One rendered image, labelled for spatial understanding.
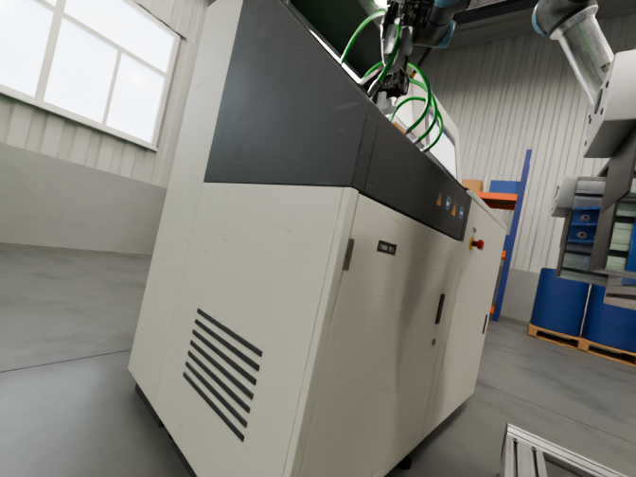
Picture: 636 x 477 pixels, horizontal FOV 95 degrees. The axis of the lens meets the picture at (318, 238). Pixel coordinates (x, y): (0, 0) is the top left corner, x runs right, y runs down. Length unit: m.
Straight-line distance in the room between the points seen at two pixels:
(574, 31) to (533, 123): 6.75
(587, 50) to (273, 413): 1.27
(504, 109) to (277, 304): 7.83
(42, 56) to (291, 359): 4.37
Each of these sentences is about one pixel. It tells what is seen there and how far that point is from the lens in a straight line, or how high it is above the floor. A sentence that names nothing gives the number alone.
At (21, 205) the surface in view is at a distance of 4.42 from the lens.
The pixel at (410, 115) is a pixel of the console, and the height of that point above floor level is 1.30.
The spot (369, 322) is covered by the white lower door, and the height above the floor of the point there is 0.53.
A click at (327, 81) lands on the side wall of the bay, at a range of 0.69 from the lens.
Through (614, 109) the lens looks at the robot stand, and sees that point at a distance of 0.54.
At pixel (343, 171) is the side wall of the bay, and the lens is 0.56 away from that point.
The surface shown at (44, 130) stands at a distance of 4.48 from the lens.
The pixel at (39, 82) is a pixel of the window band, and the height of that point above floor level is 1.71.
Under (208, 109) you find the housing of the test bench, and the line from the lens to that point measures 1.12.
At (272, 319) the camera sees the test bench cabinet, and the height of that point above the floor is 0.50.
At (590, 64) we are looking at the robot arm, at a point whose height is 1.35.
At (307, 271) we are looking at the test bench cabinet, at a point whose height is 0.62.
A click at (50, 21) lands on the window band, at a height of 2.38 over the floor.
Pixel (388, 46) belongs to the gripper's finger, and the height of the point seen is 1.20.
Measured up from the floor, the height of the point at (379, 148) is 0.88.
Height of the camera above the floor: 0.68
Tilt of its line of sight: 1 degrees up
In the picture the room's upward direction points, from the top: 12 degrees clockwise
